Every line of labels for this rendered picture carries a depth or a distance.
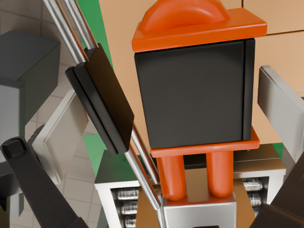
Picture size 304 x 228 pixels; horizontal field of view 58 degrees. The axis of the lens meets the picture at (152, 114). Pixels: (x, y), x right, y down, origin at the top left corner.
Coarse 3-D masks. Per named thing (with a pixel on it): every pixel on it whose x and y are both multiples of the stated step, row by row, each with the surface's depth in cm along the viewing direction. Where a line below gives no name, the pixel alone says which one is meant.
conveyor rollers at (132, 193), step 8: (248, 184) 110; (256, 184) 110; (120, 192) 115; (128, 192) 115; (136, 192) 114; (256, 200) 114; (128, 208) 119; (136, 208) 119; (256, 208) 121; (128, 216) 127; (128, 224) 124
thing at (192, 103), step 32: (160, 32) 16; (192, 32) 15; (224, 32) 15; (256, 32) 15; (160, 64) 16; (192, 64) 16; (224, 64) 16; (160, 96) 17; (192, 96) 17; (224, 96) 17; (160, 128) 18; (192, 128) 18; (224, 128) 18
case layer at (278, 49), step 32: (128, 0) 77; (224, 0) 76; (256, 0) 76; (288, 0) 75; (128, 32) 81; (288, 32) 81; (128, 64) 86; (256, 64) 85; (288, 64) 84; (128, 96) 92; (256, 96) 90; (256, 128) 96
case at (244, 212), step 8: (240, 184) 103; (240, 192) 100; (144, 200) 101; (240, 200) 96; (248, 200) 96; (144, 208) 98; (152, 208) 98; (240, 208) 94; (248, 208) 93; (136, 216) 95; (144, 216) 95; (152, 216) 95; (240, 216) 91; (248, 216) 90; (136, 224) 92; (144, 224) 92; (152, 224) 92; (240, 224) 88; (248, 224) 88
